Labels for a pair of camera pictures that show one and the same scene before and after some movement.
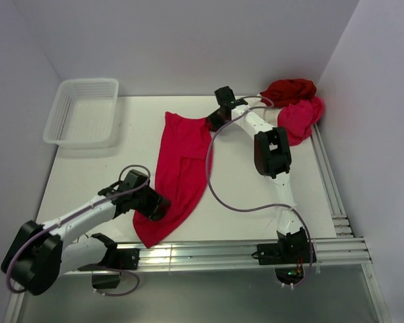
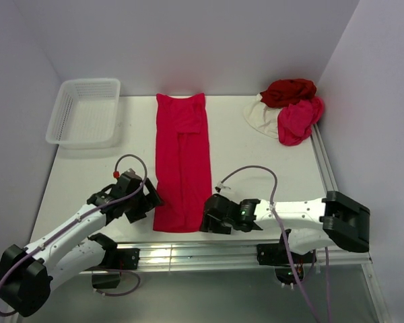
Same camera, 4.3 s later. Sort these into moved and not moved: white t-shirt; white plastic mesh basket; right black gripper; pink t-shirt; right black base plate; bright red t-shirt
Moved: bright red t-shirt; right black gripper
Not moved: white t-shirt; right black base plate; pink t-shirt; white plastic mesh basket
